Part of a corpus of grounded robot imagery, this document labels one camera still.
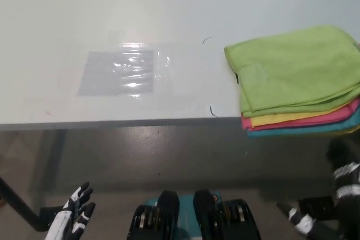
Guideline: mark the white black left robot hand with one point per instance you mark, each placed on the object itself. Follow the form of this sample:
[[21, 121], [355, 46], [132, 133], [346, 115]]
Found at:
[[66, 220]]

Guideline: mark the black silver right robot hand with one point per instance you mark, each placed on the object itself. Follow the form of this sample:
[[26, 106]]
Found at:
[[348, 195]]

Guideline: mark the teal microfibre cloth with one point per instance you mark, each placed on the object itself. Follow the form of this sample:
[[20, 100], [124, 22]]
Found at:
[[281, 133]]

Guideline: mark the large yellow microfibre cloth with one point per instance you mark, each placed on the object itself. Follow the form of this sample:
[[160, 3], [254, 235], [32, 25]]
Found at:
[[281, 118]]

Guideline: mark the green microfibre cloth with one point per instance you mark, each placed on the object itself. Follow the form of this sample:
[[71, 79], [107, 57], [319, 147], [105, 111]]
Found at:
[[295, 68]]

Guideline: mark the black floor plate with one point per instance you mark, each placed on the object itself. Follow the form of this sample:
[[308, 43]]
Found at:
[[315, 209]]

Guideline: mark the black metal stand leg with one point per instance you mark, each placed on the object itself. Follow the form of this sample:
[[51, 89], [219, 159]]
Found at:
[[19, 206]]

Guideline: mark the grey table leg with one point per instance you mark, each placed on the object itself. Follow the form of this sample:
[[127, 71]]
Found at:
[[56, 158]]

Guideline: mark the clear plastic bag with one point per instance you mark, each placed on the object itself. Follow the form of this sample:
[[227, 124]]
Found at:
[[112, 77]]

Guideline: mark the clear plastic sheet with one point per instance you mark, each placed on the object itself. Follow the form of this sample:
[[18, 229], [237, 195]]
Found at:
[[163, 65]]

